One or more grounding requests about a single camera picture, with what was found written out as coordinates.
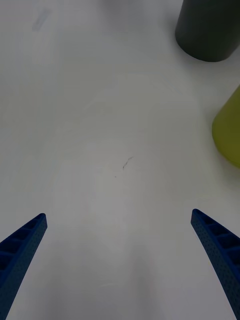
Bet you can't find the grey plastic waste bin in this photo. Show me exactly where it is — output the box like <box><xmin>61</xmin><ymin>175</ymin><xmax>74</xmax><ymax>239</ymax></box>
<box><xmin>174</xmin><ymin>0</ymin><xmax>240</xmax><ymax>63</ymax></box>

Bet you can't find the yellow-green plastic waste bin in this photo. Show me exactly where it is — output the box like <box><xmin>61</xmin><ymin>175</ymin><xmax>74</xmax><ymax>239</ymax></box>
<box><xmin>211</xmin><ymin>85</ymin><xmax>240</xmax><ymax>169</ymax></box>

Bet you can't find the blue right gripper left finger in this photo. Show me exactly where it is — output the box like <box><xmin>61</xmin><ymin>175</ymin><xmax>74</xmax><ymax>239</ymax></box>
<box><xmin>0</xmin><ymin>212</ymin><xmax>48</xmax><ymax>320</ymax></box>

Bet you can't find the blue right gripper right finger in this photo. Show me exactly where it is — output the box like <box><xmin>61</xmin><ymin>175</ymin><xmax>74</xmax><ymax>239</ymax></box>
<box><xmin>190</xmin><ymin>208</ymin><xmax>240</xmax><ymax>320</ymax></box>

